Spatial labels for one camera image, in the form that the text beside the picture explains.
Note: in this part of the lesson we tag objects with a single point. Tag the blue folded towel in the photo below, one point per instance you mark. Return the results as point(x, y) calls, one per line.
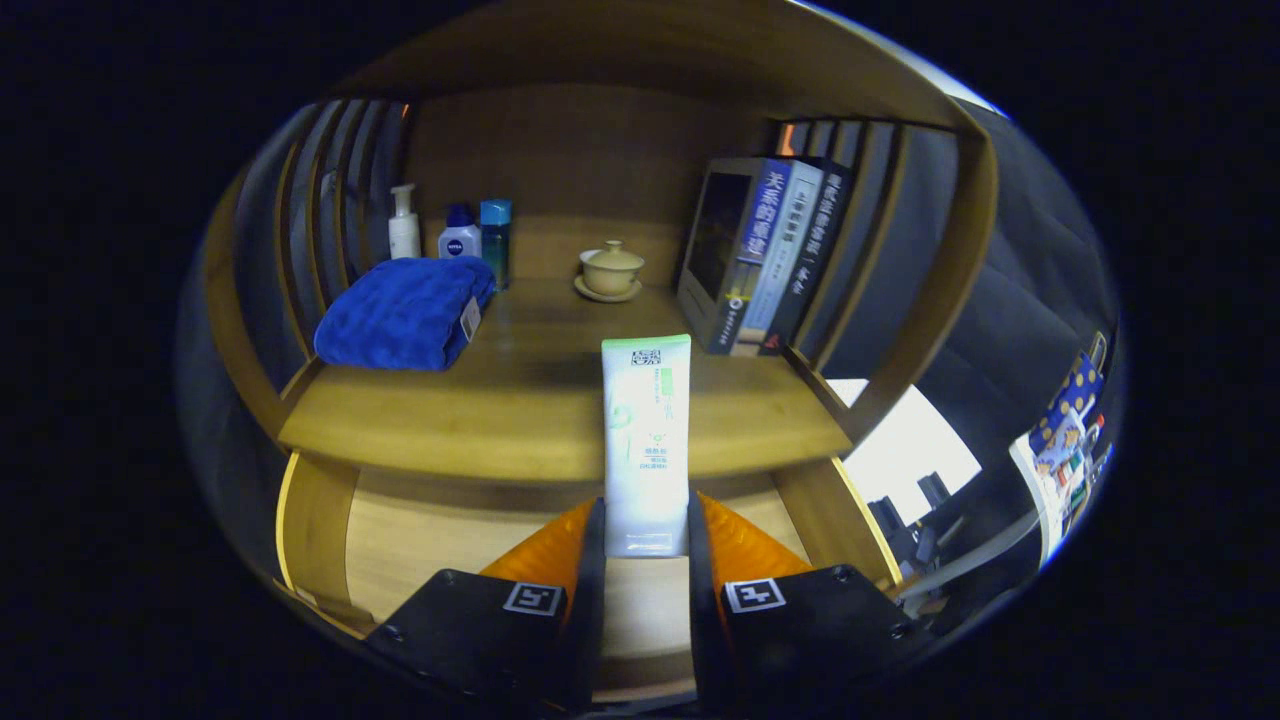
point(400, 315)

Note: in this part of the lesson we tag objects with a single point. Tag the black backdrop cloth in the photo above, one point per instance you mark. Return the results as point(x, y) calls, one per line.
point(1020, 290)

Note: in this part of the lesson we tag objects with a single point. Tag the white bottle blue cap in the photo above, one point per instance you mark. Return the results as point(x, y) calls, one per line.
point(459, 240)

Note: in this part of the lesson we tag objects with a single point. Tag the white green tube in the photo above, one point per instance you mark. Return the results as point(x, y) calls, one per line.
point(645, 450)

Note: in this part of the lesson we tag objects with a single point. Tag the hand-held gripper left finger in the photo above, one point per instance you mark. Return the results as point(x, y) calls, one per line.
point(585, 620)

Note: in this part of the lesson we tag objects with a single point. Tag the white pump bottle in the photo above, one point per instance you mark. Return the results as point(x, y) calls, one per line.
point(404, 235)

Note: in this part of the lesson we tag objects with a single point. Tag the blue patterned bag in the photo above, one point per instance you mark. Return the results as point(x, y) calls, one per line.
point(1065, 420)

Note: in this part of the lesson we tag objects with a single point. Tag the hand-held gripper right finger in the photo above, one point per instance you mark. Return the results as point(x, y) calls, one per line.
point(705, 620)

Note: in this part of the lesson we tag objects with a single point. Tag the beige lidded teacup with saucer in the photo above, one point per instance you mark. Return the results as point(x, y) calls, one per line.
point(610, 272)

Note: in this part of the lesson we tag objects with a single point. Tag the white side cabinet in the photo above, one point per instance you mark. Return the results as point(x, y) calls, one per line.
point(910, 450)

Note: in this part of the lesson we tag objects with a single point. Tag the teal blue bottle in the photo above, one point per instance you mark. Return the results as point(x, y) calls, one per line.
point(496, 245)

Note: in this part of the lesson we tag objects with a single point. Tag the wooden drawer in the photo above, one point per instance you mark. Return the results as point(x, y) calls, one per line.
point(420, 540)

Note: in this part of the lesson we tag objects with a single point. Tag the black book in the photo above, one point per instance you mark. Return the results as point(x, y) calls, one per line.
point(815, 260)

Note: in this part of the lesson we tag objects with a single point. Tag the wooden cabinet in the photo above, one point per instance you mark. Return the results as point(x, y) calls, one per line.
point(600, 130)

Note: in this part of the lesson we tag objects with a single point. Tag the dark blue book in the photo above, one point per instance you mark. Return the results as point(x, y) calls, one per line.
point(720, 250)

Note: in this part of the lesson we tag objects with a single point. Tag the light grey book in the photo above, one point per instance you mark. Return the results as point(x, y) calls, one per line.
point(785, 260)

